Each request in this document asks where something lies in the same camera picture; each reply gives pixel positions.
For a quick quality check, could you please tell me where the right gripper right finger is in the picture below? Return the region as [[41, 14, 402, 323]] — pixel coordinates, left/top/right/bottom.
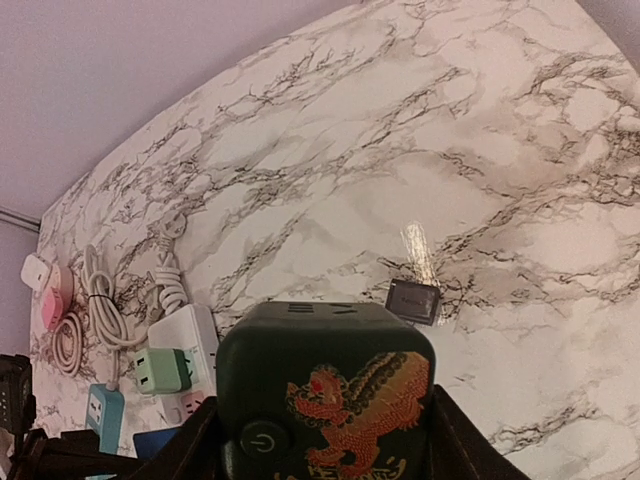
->
[[422, 385, 516, 480]]

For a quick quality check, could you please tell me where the mint green usb charger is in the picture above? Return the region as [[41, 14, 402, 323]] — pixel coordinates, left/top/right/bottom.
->
[[133, 347, 192, 395]]

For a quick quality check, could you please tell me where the white strip coiled cable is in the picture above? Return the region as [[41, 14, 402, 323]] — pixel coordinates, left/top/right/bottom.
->
[[147, 211, 191, 321]]

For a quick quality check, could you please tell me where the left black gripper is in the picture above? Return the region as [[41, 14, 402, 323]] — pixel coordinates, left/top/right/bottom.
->
[[1, 354, 144, 479]]

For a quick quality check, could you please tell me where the blue cube socket adapter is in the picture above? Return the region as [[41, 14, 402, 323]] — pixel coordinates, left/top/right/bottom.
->
[[133, 427, 180, 460]]

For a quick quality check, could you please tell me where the long white power strip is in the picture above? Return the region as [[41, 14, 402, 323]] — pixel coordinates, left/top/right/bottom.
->
[[148, 304, 219, 426]]

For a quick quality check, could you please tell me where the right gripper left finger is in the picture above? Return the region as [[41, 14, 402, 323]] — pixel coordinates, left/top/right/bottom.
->
[[119, 397, 225, 480]]

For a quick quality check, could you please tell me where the teal power strip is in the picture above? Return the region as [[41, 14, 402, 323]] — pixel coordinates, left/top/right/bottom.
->
[[85, 384, 125, 454]]

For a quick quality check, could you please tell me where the left aluminium corner post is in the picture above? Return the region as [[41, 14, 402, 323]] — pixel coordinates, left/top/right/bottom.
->
[[0, 206, 41, 234]]

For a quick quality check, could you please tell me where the pink coiled power cable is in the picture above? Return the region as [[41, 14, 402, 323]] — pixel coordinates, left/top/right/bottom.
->
[[51, 310, 84, 377]]

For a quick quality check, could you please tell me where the small black plug adapter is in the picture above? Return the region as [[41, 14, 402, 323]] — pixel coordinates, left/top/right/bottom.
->
[[385, 279, 441, 326]]

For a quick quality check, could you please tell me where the pink power strip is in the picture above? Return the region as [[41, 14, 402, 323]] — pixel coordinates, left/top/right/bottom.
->
[[41, 264, 74, 331]]

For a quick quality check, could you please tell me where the white small adapter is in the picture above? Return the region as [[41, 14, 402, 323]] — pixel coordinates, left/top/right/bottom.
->
[[20, 253, 51, 292]]

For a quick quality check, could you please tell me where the white bundled power cable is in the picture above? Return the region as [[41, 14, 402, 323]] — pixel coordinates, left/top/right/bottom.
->
[[81, 243, 166, 391]]

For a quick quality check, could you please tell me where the dark green dragon cube adapter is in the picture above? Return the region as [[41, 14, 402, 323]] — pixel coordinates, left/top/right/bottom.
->
[[216, 301, 436, 479]]

